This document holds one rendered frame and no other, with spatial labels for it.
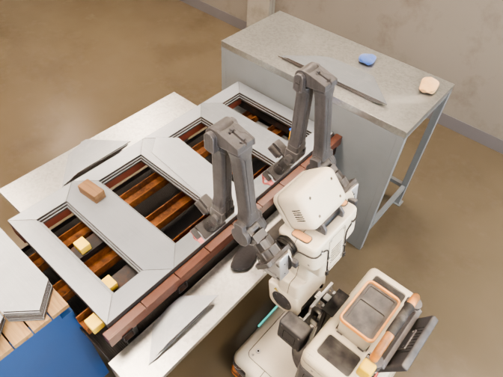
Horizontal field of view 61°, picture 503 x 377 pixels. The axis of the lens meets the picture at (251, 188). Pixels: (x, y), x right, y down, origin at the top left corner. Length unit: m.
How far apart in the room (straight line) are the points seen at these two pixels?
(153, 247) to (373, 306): 0.95
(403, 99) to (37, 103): 3.20
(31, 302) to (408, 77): 2.25
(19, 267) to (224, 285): 0.87
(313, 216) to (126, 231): 0.93
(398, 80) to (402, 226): 1.12
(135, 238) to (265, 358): 0.89
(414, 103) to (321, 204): 1.22
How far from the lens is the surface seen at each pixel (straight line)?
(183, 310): 1.90
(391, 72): 2.74
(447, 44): 4.00
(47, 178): 2.49
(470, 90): 4.07
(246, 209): 1.37
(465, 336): 2.97
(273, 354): 2.29
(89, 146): 2.54
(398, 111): 2.43
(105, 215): 2.08
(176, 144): 2.36
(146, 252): 1.91
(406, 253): 3.14
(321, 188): 1.44
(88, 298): 1.85
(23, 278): 2.00
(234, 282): 2.00
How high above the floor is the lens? 2.41
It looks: 48 degrees down
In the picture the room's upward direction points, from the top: 3 degrees clockwise
